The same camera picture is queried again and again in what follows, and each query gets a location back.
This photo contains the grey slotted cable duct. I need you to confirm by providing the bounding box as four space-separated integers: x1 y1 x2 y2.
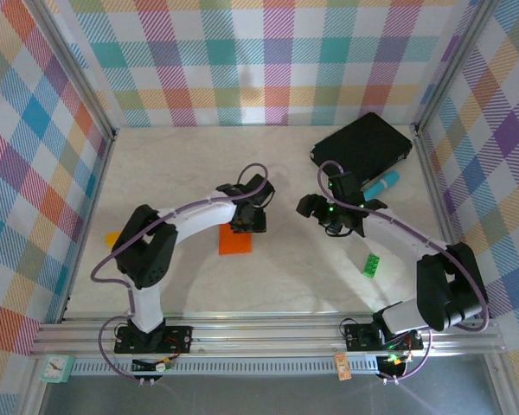
71 356 381 376

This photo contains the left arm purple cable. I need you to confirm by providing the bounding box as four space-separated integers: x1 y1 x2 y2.
90 163 273 381

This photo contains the small wired connector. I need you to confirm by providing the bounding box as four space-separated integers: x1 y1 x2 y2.
131 354 176 374
382 352 412 367

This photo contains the small orange tag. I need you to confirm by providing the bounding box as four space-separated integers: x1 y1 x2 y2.
333 352 351 381

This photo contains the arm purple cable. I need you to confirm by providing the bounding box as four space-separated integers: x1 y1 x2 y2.
317 160 490 384
90 163 273 381

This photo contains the orange cloth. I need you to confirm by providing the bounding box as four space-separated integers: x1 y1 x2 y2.
218 227 254 256

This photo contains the aluminium side rail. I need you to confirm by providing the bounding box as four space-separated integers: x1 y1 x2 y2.
410 124 481 320
59 129 119 324

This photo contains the black zippered case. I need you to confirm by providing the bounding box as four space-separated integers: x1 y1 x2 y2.
309 112 414 185

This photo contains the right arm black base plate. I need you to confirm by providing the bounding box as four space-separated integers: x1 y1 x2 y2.
343 322 425 352

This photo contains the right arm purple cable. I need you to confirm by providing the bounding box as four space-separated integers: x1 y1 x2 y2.
317 160 490 384

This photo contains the mint green alarm clock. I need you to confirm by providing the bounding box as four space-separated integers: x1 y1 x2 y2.
38 354 73 385

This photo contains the green toy brick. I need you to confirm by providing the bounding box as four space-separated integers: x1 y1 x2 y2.
361 253 381 278

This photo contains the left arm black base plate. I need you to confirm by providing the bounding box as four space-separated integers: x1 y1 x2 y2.
113 324 195 355

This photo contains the aluminium frame post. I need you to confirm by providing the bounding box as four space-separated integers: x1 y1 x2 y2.
410 0 501 136
25 0 119 140

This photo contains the aluminium mounting rail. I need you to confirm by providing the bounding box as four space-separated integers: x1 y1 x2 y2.
29 317 505 358

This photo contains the teal cylindrical tube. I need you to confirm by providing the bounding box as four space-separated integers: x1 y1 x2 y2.
362 170 401 196

